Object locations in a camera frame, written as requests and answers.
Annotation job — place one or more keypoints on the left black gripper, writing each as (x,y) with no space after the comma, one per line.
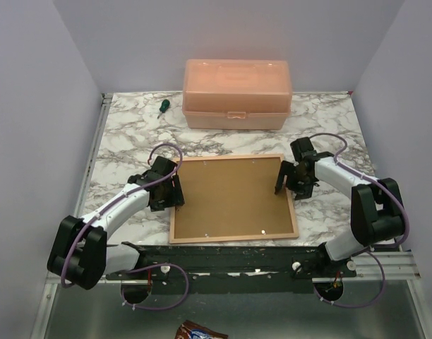
(175,199)

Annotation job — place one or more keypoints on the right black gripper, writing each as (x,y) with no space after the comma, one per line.
(303,191)

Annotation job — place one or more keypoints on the brown fibreboard backing board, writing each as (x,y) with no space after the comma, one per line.
(230,197)

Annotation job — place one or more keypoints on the pink wooden picture frame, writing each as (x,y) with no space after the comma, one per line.
(293,226)

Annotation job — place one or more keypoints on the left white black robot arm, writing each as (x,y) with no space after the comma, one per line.
(79,253)

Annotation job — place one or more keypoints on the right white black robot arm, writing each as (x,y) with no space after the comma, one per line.
(377,212)

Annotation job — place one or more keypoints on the orange translucent plastic toolbox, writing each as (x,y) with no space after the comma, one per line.
(236,94)

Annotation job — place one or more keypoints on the brown snack wrapper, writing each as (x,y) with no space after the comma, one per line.
(191,330)

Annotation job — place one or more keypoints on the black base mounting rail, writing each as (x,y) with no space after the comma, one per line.
(231,269)

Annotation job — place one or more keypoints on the green handled screwdriver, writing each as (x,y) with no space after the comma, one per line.
(163,107)

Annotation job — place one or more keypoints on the aluminium extrusion rail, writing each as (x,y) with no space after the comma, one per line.
(374,304)

